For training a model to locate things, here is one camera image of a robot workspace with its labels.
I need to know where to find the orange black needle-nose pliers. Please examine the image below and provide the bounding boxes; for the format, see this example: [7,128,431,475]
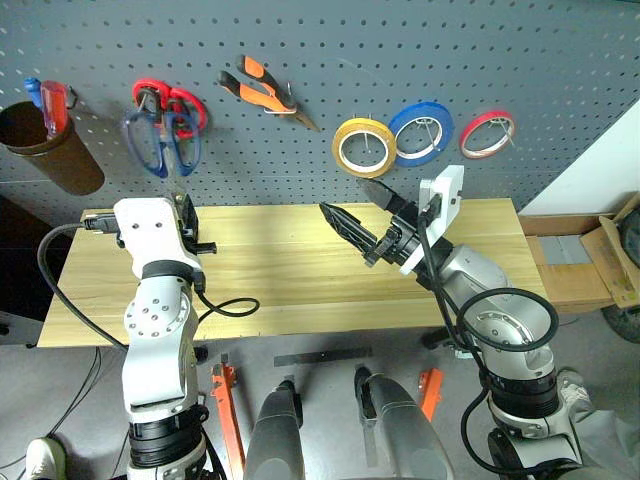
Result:
[217,54,322,133]

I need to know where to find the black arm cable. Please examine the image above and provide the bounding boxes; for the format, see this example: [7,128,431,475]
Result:
[416,193,562,480]
[36,211,262,352]

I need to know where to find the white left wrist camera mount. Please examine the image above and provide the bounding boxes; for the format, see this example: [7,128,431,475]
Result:
[112,196,205,282]

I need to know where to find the black plastic cup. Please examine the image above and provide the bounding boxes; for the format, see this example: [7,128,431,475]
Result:
[0,100,107,197]

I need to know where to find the black flat floor strip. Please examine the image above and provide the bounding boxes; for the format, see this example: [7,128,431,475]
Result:
[272,345,375,369]

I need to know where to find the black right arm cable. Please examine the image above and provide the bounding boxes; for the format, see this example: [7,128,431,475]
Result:
[416,193,562,480]

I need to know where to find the grey metal pegboard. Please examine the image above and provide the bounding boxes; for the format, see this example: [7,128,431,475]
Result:
[0,0,640,217]

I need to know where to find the light wooden table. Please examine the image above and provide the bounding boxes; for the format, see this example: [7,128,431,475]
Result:
[36,196,547,350]

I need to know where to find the dark cabinet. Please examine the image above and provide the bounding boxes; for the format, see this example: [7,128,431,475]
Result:
[0,193,72,347]

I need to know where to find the small metal pegboard hook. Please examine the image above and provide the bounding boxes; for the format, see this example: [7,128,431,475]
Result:
[351,113,374,157]

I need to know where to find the grey foam pad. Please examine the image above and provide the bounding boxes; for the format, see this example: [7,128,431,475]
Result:
[536,234,597,267]

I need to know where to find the blue black handled scissors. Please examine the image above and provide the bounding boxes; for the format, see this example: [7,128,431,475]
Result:
[122,108,203,202]

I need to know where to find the red handled scissors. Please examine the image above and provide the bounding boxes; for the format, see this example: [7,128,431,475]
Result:
[131,77,210,143]

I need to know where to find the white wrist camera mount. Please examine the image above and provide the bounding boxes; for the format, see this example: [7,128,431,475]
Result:
[398,163,466,277]
[112,196,205,282]

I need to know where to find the black bag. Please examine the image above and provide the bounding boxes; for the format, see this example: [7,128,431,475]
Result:
[616,191,640,282]

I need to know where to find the black table leg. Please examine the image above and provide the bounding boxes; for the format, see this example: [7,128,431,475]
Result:
[421,326,452,352]

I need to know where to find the wire loop pegboard hook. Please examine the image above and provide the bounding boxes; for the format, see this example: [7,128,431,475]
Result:
[264,81,302,118]

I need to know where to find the blue handled screwdriver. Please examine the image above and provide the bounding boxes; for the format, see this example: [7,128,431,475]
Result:
[23,76,47,112]

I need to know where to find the grey trouser leg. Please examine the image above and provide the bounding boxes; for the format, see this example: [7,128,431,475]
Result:
[563,403,640,480]

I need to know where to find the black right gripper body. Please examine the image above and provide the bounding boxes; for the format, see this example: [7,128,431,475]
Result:
[363,199,437,269]

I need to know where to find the grey sneaker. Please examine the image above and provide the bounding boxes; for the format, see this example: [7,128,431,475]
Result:
[555,368,596,417]

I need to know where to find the white green sneaker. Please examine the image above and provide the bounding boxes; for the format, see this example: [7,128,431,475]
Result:
[24,436,68,480]

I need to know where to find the metal hook holding red tape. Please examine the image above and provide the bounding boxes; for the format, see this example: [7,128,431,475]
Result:
[489,117,517,149]

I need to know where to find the dark rounded robot leg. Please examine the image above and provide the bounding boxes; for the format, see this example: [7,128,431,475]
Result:
[353,366,454,480]
[243,378,307,480]

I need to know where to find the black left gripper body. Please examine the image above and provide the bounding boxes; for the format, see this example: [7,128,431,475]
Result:
[171,192,219,254]

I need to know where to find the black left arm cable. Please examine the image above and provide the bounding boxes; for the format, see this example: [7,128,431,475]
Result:
[36,211,262,352]

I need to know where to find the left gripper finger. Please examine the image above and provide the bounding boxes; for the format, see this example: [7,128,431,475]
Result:
[182,192,201,237]

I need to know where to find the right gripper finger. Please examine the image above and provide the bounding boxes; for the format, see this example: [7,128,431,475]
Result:
[357,179,408,218]
[318,201,386,257]

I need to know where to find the yellow tape roll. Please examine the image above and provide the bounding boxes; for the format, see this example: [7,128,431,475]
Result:
[331,116,398,180]

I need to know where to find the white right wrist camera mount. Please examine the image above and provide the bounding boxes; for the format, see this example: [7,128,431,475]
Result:
[398,163,466,277]

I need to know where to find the metal hook holding blue tape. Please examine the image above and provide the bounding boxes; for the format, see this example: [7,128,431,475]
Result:
[414,116,442,152]

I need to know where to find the thin black floor cable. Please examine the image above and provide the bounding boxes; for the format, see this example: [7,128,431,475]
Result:
[46,346,102,442]

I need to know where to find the red tape roll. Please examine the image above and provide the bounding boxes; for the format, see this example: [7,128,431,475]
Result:
[458,109,517,161]

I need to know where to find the brown cardboard box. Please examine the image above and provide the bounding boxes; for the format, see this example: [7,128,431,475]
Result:
[516,191,640,317]

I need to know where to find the orange metal bracket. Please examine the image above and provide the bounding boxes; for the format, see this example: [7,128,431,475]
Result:
[209,362,247,477]
[417,367,446,424]

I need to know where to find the blue tape roll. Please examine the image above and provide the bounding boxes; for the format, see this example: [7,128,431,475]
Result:
[387,101,456,169]

